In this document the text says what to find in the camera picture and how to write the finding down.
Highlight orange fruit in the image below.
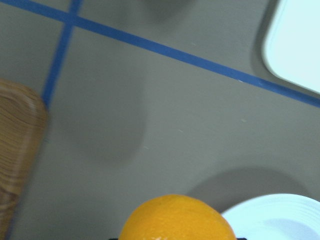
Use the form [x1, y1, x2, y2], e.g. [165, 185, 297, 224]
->
[118, 194, 237, 240]

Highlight white plate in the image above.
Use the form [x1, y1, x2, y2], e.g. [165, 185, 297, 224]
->
[222, 193, 320, 240]

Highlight wooden tray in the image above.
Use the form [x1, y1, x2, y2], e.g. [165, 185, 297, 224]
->
[0, 79, 48, 240]

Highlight cream bear tray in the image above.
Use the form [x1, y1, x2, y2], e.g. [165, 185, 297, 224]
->
[262, 0, 320, 94]

